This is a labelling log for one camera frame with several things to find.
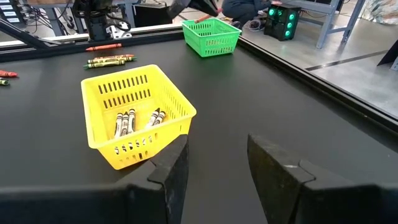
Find black equipment case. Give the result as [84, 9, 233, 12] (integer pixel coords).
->
[132, 2, 174, 28]

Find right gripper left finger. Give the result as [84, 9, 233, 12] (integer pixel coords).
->
[123, 134, 190, 224]

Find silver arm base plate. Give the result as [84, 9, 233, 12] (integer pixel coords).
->
[105, 24, 133, 40]

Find white patterned fabric sheet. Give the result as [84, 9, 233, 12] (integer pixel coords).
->
[362, 0, 398, 26]

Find green plastic basket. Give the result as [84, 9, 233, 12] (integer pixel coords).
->
[181, 17, 243, 58]

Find person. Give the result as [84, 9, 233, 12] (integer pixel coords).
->
[221, 0, 282, 32]

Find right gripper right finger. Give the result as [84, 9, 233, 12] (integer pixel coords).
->
[247, 133, 315, 224]

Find grey metal desk frame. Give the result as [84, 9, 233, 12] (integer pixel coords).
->
[281, 0, 368, 50]

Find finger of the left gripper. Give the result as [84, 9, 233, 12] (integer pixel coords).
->
[167, 0, 192, 20]
[189, 0, 220, 17]

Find yellow plastic basket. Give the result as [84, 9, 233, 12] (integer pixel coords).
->
[80, 63, 198, 170]

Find black computer green fans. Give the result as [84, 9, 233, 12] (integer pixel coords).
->
[263, 2, 302, 42]

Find black diagonal frame strut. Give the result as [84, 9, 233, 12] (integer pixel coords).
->
[0, 17, 63, 50]

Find black floor stand base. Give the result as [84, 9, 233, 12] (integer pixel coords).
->
[377, 39, 398, 72]

